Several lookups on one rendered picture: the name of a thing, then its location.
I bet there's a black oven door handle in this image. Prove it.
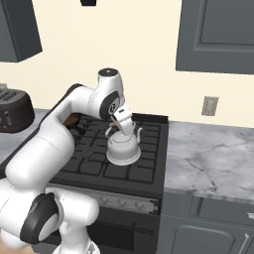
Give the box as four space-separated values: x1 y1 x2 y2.
95 219 156 235

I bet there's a silver cupboard door handle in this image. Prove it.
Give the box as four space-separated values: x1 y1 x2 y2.
237 232 250 254

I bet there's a dark brown toaster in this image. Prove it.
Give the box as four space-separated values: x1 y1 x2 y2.
0 87 36 134

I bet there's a grey wall cupboard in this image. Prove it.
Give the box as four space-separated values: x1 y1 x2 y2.
0 0 44 64

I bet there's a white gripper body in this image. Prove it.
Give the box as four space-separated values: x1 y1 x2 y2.
114 112 134 137

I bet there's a white kettle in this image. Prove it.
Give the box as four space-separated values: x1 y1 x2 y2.
104 121 144 167

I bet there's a black range hood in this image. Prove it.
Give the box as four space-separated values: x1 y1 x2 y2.
79 0 98 7

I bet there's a grey wall socket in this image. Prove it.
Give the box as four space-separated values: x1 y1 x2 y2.
200 95 220 117

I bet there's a grey base cupboard door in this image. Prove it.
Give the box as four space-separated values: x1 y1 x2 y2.
157 214 254 254

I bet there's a black stove with oven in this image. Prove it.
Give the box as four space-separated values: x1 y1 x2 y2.
0 112 170 254

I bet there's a grey wall cupboard door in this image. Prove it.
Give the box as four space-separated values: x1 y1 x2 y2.
175 0 254 75

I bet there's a brown pan with dark handle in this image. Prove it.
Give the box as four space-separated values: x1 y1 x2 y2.
63 113 87 136

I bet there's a grey drawer front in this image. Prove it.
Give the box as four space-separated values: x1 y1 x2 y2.
189 194 254 228

